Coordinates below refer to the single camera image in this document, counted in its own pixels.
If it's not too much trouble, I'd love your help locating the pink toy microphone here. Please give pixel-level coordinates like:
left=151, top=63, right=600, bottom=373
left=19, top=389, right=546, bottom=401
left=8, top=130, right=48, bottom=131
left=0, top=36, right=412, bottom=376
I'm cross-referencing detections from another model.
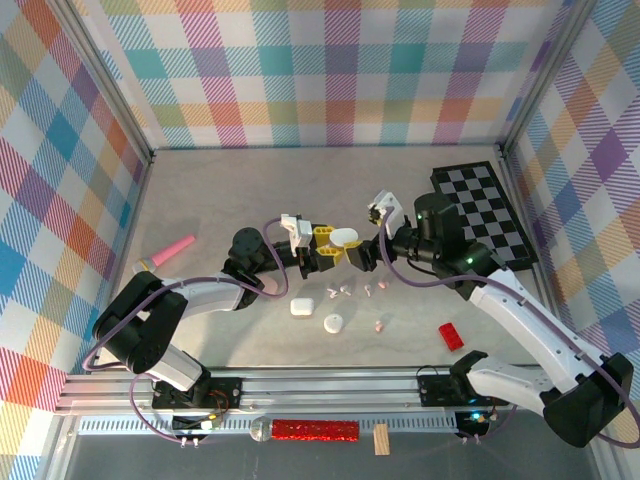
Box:
left=131, top=233, right=196, bottom=275

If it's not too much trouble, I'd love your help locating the red glitter microphone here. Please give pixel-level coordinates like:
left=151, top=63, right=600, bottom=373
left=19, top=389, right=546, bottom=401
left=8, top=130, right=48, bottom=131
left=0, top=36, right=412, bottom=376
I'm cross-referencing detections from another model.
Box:
left=249, top=415, right=361, bottom=444

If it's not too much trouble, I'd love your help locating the black electronics board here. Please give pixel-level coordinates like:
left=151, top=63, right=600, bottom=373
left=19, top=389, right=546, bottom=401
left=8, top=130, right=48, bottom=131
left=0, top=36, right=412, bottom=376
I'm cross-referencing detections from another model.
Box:
left=453, top=409, right=490, bottom=437
left=172, top=413, right=224, bottom=434

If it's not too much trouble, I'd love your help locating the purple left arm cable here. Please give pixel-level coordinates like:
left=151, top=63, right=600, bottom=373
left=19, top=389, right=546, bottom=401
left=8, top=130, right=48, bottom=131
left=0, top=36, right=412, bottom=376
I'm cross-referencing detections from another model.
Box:
left=82, top=219, right=291, bottom=444

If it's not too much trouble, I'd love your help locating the aluminium frame post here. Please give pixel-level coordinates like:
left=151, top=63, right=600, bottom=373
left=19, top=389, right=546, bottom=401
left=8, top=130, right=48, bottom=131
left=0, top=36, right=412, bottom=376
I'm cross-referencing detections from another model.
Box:
left=497, top=0, right=604, bottom=156
left=47, top=0, right=155, bottom=164

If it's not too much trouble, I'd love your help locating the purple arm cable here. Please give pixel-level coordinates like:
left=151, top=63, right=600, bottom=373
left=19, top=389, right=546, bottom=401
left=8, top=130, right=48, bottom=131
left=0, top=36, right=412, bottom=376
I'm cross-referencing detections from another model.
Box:
left=82, top=219, right=291, bottom=444
left=377, top=207, right=640, bottom=446

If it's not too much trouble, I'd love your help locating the aluminium frame rail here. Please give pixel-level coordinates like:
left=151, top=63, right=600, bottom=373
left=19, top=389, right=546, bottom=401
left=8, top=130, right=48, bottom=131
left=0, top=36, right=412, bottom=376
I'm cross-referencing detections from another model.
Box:
left=53, top=366, right=551, bottom=416

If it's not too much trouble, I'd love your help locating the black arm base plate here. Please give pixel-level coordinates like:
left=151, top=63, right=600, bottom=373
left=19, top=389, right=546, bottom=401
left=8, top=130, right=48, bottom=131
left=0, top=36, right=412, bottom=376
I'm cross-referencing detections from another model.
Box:
left=151, top=375, right=244, bottom=411
left=417, top=367, right=511, bottom=409

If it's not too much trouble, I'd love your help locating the red toy brick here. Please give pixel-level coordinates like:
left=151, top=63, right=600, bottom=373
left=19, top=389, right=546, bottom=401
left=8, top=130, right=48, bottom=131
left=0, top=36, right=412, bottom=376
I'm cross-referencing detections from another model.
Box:
left=438, top=322, right=465, bottom=353

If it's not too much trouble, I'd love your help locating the perforated metal strip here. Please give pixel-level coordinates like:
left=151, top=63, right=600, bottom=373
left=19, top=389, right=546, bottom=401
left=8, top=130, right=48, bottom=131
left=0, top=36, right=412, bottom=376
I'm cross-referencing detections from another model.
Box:
left=77, top=417, right=476, bottom=436

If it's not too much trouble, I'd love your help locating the black grey chessboard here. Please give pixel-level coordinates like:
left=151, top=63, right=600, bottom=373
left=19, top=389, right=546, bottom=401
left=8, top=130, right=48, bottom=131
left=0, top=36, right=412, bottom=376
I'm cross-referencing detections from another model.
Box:
left=429, top=160, right=540, bottom=274

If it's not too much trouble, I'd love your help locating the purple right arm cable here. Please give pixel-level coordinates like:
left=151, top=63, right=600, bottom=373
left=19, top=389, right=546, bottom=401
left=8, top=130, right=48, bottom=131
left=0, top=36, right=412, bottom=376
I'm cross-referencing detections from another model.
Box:
left=377, top=207, right=640, bottom=446

